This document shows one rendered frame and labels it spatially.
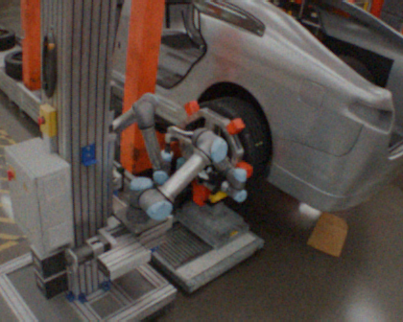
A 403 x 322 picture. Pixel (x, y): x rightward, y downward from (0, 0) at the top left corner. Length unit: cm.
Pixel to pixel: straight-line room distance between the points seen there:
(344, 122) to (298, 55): 50
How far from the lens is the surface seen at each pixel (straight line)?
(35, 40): 461
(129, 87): 302
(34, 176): 196
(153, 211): 212
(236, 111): 289
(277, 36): 276
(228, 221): 340
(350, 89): 249
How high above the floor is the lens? 230
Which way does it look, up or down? 31 degrees down
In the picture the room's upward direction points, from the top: 9 degrees clockwise
